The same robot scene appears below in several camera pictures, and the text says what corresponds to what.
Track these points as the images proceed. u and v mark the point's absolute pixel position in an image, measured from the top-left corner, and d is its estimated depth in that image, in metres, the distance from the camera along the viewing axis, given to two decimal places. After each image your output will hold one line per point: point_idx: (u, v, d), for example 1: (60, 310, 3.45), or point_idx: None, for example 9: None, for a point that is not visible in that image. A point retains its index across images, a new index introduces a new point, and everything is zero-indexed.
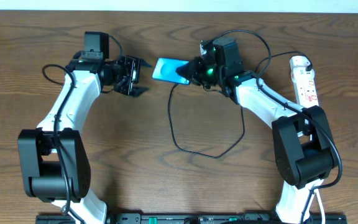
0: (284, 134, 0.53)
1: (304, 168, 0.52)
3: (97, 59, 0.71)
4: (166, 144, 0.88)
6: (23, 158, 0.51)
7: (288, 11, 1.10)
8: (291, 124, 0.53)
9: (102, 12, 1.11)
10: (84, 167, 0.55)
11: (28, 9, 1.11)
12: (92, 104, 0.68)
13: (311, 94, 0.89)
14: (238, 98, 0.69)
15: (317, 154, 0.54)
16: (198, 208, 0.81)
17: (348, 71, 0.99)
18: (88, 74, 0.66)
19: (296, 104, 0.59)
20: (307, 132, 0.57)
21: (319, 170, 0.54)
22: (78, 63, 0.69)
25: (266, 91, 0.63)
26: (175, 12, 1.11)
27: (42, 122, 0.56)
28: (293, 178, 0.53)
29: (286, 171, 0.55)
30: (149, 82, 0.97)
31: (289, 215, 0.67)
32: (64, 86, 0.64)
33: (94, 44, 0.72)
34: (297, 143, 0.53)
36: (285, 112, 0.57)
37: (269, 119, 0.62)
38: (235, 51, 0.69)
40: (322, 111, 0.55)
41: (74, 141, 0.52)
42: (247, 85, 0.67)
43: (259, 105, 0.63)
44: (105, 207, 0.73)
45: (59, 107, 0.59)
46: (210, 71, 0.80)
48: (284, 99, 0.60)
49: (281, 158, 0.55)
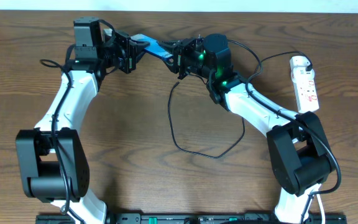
0: (279, 145, 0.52)
1: (302, 176, 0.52)
3: (91, 58, 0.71)
4: (166, 144, 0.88)
6: (22, 158, 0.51)
7: (288, 12, 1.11)
8: (285, 133, 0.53)
9: (103, 12, 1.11)
10: (84, 167, 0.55)
11: (29, 9, 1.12)
12: (89, 104, 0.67)
13: (311, 94, 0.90)
14: (229, 104, 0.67)
15: (313, 161, 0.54)
16: (198, 208, 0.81)
17: (348, 71, 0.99)
18: (84, 74, 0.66)
19: (289, 111, 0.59)
20: (301, 138, 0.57)
21: (317, 175, 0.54)
22: (74, 63, 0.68)
25: (258, 98, 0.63)
26: (176, 12, 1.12)
27: (40, 123, 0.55)
28: (292, 186, 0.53)
29: (283, 180, 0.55)
30: (148, 83, 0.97)
31: (289, 216, 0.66)
32: (61, 85, 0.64)
33: (84, 37, 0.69)
34: (293, 152, 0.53)
36: (279, 121, 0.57)
37: (262, 128, 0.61)
38: (228, 56, 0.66)
40: (314, 116, 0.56)
41: (73, 140, 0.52)
42: (237, 92, 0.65)
43: (250, 112, 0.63)
44: (104, 207, 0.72)
45: (56, 107, 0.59)
46: (201, 55, 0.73)
48: (276, 107, 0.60)
49: (278, 167, 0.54)
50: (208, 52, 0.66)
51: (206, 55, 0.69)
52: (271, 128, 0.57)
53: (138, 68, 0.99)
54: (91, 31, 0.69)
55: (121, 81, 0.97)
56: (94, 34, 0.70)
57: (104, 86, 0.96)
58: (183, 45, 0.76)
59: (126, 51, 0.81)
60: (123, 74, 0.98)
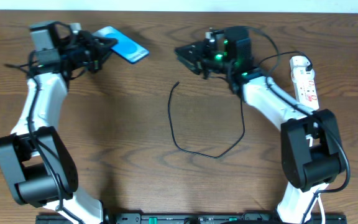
0: (293, 138, 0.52)
1: (311, 172, 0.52)
3: (54, 60, 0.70)
4: (166, 144, 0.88)
6: (5, 166, 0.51)
7: (288, 12, 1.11)
8: (300, 127, 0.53)
9: (103, 12, 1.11)
10: (69, 163, 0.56)
11: (30, 9, 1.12)
12: (60, 104, 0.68)
13: (311, 94, 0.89)
14: (247, 94, 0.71)
15: (324, 158, 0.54)
16: (198, 208, 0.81)
17: (348, 71, 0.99)
18: (50, 75, 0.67)
19: (306, 106, 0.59)
20: (316, 135, 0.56)
21: (327, 173, 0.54)
22: (38, 68, 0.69)
25: (276, 92, 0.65)
26: (176, 12, 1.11)
27: (15, 129, 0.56)
28: (299, 181, 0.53)
29: (291, 174, 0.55)
30: (148, 83, 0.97)
31: (290, 216, 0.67)
32: (29, 91, 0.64)
33: (44, 42, 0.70)
34: (305, 147, 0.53)
36: (295, 114, 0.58)
37: (275, 119, 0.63)
38: (248, 48, 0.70)
40: (332, 115, 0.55)
41: (51, 137, 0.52)
42: (257, 84, 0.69)
43: (266, 104, 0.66)
44: (100, 204, 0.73)
45: (28, 110, 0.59)
46: (219, 56, 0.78)
48: (294, 101, 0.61)
49: (288, 160, 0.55)
50: (229, 42, 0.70)
51: (227, 48, 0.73)
52: (286, 120, 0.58)
53: (138, 68, 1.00)
54: (49, 33, 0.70)
55: (120, 81, 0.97)
56: (52, 37, 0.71)
57: (104, 86, 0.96)
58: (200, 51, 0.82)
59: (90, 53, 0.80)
60: (124, 74, 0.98)
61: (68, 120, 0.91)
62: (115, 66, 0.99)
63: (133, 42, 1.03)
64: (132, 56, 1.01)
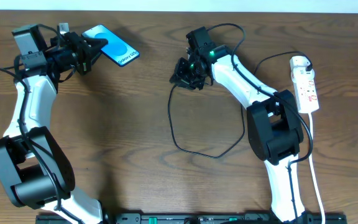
0: (257, 118, 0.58)
1: (273, 145, 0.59)
3: (40, 63, 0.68)
4: (166, 144, 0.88)
6: None
7: (288, 12, 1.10)
8: (263, 108, 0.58)
9: (102, 12, 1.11)
10: (64, 162, 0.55)
11: (28, 9, 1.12)
12: (50, 104, 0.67)
13: (311, 94, 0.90)
14: (214, 74, 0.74)
15: (283, 132, 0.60)
16: (198, 208, 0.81)
17: (348, 71, 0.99)
18: (38, 77, 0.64)
19: (268, 88, 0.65)
20: (277, 112, 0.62)
21: (287, 144, 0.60)
22: (25, 71, 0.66)
25: (242, 73, 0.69)
26: (175, 12, 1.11)
27: (7, 131, 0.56)
28: (263, 154, 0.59)
29: (257, 148, 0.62)
30: (148, 83, 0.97)
31: (283, 209, 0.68)
32: (18, 94, 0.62)
33: (29, 45, 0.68)
34: (268, 123, 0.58)
36: (259, 96, 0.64)
37: (243, 101, 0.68)
38: (206, 34, 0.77)
40: (289, 93, 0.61)
41: (45, 137, 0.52)
42: (224, 64, 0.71)
43: (234, 84, 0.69)
44: (99, 204, 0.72)
45: (19, 111, 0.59)
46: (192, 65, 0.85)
48: (258, 83, 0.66)
49: (253, 137, 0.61)
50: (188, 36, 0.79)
51: (190, 42, 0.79)
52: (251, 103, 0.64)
53: (138, 68, 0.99)
54: (32, 36, 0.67)
55: (120, 81, 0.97)
56: (36, 40, 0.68)
57: (104, 86, 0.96)
58: (178, 70, 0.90)
59: (77, 55, 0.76)
60: (123, 74, 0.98)
61: (67, 120, 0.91)
62: (114, 66, 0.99)
63: (123, 43, 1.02)
64: (122, 58, 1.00)
